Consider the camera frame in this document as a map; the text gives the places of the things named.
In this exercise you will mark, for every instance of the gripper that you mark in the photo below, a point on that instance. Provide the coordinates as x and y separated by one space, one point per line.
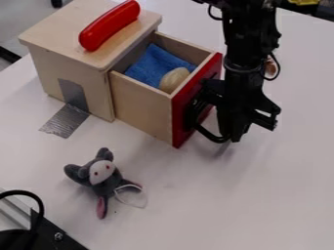
243 91

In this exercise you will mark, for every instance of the drawer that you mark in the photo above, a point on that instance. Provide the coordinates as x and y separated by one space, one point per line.
143 104

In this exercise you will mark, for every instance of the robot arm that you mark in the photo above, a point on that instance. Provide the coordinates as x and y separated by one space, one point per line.
248 29

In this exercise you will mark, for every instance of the beige toy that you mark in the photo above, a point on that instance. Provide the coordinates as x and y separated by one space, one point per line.
173 80

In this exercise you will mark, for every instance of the blue cloth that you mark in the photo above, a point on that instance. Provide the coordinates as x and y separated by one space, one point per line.
150 66

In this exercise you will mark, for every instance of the grey plush mouse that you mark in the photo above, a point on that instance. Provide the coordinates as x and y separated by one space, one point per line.
101 177

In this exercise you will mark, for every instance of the red toy sausage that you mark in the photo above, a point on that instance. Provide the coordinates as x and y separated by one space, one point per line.
108 25

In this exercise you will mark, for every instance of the grey tape strip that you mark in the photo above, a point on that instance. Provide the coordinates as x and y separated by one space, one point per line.
65 117

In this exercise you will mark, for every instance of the cabinet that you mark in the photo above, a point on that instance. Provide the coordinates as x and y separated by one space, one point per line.
65 62

